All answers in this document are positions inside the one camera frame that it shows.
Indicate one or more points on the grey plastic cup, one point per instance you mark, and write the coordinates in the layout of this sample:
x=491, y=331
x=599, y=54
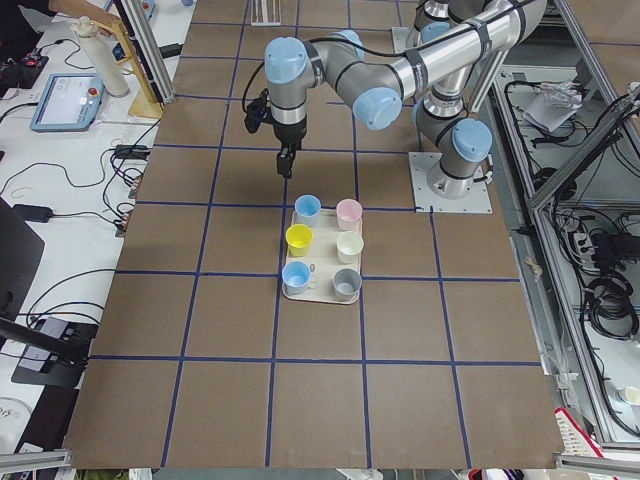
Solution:
x=347, y=284

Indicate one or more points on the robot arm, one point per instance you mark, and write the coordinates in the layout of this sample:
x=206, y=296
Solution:
x=436, y=71

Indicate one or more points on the light blue plastic cup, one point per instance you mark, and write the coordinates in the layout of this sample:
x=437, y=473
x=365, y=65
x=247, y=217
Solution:
x=295, y=277

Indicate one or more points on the aluminium frame post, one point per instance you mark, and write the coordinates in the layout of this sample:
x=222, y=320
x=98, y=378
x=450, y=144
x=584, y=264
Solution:
x=140, y=33

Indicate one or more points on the wooden paper towel stand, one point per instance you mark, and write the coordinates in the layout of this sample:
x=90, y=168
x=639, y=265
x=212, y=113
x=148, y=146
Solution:
x=145, y=104

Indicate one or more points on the white wire rack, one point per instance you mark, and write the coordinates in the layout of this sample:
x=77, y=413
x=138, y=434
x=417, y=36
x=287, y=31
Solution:
x=266, y=13

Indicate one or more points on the cream plastic tray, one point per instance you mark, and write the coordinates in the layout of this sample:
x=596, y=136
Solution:
x=323, y=261

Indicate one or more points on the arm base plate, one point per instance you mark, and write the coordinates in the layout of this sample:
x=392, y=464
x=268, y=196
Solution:
x=480, y=200
x=404, y=38

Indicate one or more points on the pink plastic cup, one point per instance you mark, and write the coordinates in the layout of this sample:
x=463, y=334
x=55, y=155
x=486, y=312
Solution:
x=349, y=214

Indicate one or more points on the white paper towel roll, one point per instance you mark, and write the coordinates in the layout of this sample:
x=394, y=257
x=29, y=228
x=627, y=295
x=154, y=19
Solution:
x=101, y=57

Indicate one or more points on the black power adapter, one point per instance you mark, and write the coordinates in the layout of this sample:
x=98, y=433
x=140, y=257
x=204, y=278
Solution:
x=34, y=213

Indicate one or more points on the yellow plastic cup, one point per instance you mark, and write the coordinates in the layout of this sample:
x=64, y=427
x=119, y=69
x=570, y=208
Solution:
x=299, y=238

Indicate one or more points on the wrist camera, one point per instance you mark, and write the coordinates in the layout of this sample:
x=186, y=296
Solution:
x=258, y=112

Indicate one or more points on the blue teach pendant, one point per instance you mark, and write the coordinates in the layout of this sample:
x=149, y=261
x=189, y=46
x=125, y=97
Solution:
x=69, y=103

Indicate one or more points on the cream plastic cup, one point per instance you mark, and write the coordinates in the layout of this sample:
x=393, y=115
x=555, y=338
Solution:
x=349, y=246

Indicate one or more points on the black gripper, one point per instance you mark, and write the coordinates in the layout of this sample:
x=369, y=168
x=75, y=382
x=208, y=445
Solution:
x=289, y=133

